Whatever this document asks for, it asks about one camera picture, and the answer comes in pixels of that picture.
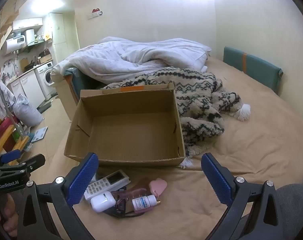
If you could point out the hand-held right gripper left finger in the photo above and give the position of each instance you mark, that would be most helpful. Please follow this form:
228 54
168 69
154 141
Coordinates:
82 177

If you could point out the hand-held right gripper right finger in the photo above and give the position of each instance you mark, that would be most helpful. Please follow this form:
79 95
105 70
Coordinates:
216 180

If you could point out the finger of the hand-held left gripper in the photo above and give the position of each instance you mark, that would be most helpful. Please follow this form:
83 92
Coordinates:
34 162
10 155

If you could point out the white remote control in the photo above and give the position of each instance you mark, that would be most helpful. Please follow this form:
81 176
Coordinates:
109 182

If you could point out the white earbuds case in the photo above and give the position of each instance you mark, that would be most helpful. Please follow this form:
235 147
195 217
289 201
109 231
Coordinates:
102 201

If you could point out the pink perfume bottle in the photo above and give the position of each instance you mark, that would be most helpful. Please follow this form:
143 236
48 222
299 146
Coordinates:
120 205

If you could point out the brown hair claw clip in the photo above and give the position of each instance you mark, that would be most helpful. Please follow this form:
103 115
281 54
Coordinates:
134 192

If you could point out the pink heart-shaped case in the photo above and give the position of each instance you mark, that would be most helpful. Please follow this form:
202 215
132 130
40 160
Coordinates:
158 186

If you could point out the white medicine bottle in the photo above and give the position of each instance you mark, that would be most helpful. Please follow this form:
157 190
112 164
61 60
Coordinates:
141 202

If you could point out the cardboard box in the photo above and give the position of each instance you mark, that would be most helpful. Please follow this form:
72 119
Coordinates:
131 130

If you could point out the person's left hand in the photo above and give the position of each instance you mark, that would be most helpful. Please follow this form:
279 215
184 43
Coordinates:
10 215

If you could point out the bathroom scale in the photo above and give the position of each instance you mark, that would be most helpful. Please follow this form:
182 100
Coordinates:
39 134

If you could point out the white stuffed bag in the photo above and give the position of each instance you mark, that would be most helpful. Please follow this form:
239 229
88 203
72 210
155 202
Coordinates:
26 110

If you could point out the dark floor mat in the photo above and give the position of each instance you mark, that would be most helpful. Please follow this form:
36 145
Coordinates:
44 107

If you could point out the bed with beige sheet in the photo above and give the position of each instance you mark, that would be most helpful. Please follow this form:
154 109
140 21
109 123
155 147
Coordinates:
254 135

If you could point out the hanging clothes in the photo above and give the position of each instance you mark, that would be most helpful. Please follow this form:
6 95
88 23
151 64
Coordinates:
1 97

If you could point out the white floor cabinet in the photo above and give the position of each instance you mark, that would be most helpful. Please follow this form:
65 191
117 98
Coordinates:
29 87

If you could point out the cream black patterned blanket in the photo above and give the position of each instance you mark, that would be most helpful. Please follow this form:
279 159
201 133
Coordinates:
204 100

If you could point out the person's grey trouser leg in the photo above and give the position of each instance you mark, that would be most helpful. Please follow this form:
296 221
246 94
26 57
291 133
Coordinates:
296 205

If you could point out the white washing machine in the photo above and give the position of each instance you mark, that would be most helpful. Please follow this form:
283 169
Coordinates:
47 77

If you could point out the white water heater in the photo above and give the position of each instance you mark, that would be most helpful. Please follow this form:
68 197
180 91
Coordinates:
14 45

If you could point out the teal cushion with orange stripe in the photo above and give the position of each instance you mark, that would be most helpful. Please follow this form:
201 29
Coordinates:
256 70

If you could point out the wooden staircase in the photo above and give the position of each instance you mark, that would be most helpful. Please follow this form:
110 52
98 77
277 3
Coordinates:
1 37

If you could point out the white duvet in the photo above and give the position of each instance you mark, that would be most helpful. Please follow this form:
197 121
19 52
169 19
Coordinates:
131 57

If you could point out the white wall cabinet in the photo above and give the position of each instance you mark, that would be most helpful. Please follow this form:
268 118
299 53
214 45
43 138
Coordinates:
27 23

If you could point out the wall socket with red plug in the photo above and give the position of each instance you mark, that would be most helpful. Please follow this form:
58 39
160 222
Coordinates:
95 12

